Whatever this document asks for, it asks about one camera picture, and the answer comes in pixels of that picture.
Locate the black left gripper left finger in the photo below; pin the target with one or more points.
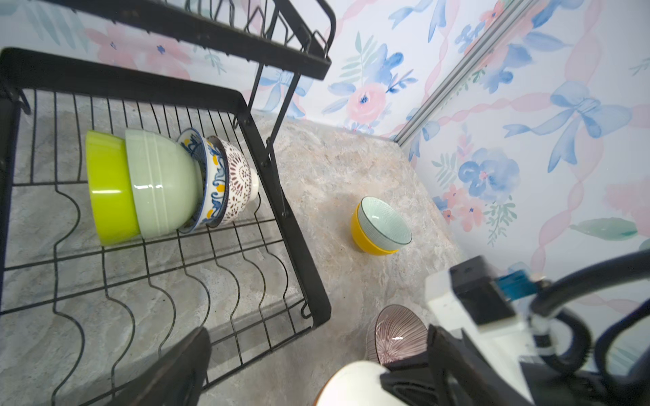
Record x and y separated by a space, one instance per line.
176 379

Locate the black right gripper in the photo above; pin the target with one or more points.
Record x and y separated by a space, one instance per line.
422 379

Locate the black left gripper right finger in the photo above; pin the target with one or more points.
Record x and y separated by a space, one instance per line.
461 377

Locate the orange white bowl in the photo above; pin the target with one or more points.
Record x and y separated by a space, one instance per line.
357 383

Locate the lime green bowl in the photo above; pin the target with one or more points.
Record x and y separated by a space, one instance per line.
111 196

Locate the white maroon patterned bowl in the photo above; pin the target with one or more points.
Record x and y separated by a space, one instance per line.
243 180

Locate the blue yellow patterned bowl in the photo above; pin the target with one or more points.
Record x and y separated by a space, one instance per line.
215 180

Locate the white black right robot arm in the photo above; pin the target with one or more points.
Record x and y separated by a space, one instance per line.
592 388

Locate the pink striped bowl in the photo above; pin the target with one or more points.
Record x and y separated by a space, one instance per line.
395 334

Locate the teal striped bowl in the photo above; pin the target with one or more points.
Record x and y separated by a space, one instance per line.
383 225

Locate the black wire dish rack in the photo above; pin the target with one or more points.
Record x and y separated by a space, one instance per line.
80 321

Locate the aluminium corner post right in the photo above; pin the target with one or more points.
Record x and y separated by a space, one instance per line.
476 54

